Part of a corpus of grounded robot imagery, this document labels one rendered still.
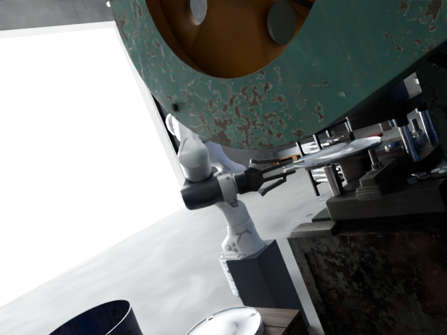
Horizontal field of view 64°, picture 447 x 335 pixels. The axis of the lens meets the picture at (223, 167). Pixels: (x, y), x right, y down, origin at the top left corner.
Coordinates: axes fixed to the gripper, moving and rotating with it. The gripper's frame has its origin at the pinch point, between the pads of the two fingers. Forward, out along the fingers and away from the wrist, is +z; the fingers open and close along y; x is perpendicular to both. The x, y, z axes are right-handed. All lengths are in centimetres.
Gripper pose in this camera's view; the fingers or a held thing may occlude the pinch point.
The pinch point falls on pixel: (294, 165)
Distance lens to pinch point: 121.9
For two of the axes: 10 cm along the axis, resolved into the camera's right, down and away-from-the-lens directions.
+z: 9.5, -3.0, 0.5
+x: -0.8, -0.7, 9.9
